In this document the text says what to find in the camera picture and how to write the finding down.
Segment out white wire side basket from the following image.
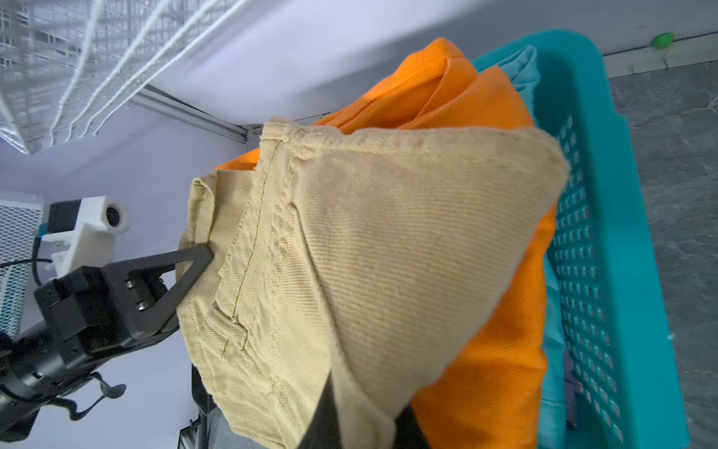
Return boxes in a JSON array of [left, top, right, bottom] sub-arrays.
[[1, 191, 44, 339]]

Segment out orange pants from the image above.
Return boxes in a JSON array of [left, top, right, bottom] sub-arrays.
[[215, 36, 557, 449]]

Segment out white wire wall shelf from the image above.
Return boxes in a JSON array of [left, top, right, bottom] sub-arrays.
[[1, 0, 246, 155]]

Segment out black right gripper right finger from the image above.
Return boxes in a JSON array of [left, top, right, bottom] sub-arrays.
[[392, 405, 431, 449]]

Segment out teal plastic basket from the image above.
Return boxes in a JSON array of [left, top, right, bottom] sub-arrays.
[[474, 30, 690, 448]]

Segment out khaki pants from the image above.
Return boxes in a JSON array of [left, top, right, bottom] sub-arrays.
[[176, 116, 572, 449]]

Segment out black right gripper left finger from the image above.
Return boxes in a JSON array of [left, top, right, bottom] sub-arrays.
[[297, 376, 342, 449]]

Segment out teal pants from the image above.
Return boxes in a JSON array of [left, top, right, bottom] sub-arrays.
[[497, 45, 567, 448]]

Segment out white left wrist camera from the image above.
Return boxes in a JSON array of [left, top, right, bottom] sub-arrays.
[[41, 196, 129, 278]]

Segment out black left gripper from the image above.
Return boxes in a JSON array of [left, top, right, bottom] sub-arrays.
[[1, 244, 214, 441]]

